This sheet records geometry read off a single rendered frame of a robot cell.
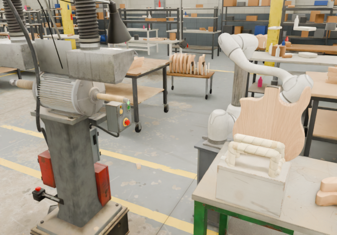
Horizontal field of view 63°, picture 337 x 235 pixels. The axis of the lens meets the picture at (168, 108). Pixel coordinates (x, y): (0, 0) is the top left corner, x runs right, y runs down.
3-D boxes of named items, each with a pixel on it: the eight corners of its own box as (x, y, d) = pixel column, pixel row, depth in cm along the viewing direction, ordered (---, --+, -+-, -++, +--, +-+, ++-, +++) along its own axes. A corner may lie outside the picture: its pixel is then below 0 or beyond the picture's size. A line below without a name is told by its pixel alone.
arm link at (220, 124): (202, 135, 221) (203, 110, 213) (219, 130, 230) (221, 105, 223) (216, 143, 208) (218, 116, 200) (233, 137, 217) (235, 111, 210)
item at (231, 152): (225, 165, 116) (227, 145, 112) (227, 162, 118) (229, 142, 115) (233, 167, 114) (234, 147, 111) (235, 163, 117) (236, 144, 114)
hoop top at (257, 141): (232, 141, 119) (232, 134, 118) (234, 138, 122) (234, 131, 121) (281, 151, 111) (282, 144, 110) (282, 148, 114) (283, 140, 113)
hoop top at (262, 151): (226, 149, 113) (227, 142, 112) (229, 146, 116) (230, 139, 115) (278, 161, 104) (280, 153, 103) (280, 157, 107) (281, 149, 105)
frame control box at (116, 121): (88, 137, 196) (83, 103, 187) (107, 126, 214) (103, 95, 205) (116, 144, 186) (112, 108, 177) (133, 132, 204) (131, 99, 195)
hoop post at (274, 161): (267, 176, 108) (270, 155, 105) (269, 172, 111) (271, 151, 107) (276, 179, 107) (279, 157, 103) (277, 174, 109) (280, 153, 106)
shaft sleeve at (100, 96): (101, 95, 162) (98, 99, 160) (98, 92, 160) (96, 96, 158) (126, 99, 154) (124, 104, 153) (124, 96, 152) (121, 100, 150)
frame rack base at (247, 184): (214, 199, 122) (216, 165, 116) (224, 181, 135) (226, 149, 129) (280, 219, 110) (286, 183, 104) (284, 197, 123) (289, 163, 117)
